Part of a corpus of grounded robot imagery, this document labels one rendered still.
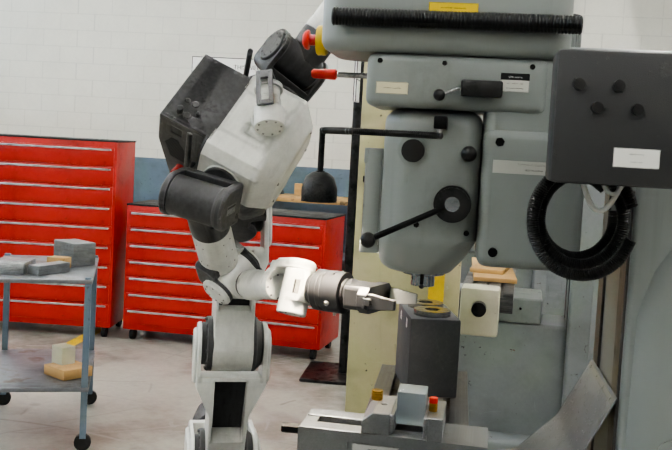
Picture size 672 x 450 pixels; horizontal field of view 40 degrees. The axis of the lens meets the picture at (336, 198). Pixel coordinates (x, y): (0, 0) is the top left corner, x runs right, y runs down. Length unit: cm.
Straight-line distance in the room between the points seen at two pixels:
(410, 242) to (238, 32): 956
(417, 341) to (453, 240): 50
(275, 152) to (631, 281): 81
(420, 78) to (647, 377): 67
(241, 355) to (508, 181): 96
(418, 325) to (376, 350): 148
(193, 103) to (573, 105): 93
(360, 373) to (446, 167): 204
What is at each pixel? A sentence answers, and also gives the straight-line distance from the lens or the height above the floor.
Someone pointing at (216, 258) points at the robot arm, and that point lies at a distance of 212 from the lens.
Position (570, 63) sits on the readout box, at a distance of 150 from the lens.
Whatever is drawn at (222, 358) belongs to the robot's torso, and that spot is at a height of 99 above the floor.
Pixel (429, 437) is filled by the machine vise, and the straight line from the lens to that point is 172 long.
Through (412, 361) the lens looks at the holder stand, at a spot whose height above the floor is 105.
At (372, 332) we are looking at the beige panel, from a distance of 367.
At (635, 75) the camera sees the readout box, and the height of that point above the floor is 169.
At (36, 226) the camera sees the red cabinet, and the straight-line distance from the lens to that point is 712.
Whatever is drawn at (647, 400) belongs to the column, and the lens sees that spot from 176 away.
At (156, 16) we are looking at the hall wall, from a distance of 1156.
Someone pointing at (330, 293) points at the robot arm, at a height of 124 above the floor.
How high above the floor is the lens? 157
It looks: 4 degrees down
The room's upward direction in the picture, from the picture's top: 3 degrees clockwise
